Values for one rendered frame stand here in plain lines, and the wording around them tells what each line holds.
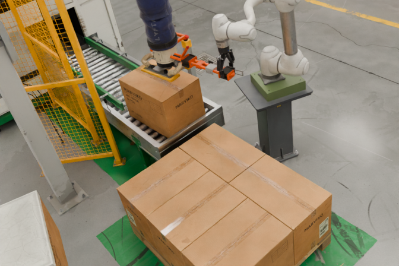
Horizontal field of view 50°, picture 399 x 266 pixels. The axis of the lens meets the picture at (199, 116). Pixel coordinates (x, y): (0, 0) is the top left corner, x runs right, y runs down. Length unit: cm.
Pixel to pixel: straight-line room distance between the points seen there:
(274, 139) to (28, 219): 215
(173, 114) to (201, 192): 71
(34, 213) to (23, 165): 217
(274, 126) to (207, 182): 92
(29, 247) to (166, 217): 93
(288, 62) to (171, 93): 93
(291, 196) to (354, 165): 113
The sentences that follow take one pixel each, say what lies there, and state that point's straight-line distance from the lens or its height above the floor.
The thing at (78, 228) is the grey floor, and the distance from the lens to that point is 396.
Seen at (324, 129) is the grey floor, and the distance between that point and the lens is 436.
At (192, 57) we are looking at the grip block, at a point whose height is 129.
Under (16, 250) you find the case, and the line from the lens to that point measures 261.
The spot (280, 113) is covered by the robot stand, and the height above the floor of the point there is 52.
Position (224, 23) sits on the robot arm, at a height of 165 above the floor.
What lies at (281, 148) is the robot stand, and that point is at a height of 12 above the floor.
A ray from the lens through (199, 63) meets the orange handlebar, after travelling 306.
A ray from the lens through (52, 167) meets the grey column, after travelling 394.
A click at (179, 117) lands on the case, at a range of 352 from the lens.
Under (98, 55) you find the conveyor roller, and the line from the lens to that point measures 516.
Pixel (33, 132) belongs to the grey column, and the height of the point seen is 84.
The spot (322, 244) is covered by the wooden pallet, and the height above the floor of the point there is 8.
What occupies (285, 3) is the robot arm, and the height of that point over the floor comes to 157.
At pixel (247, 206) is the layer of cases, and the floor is 54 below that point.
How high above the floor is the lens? 283
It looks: 37 degrees down
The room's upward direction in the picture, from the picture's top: 11 degrees counter-clockwise
